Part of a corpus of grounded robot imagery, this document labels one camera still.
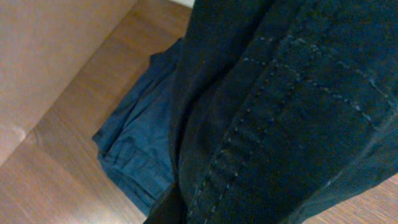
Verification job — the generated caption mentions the black shorts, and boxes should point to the black shorts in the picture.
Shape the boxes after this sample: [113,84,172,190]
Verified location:
[147,0,397,224]

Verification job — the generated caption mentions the folded navy blue garment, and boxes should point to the folded navy blue garment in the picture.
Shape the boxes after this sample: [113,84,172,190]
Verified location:
[93,39,183,215]

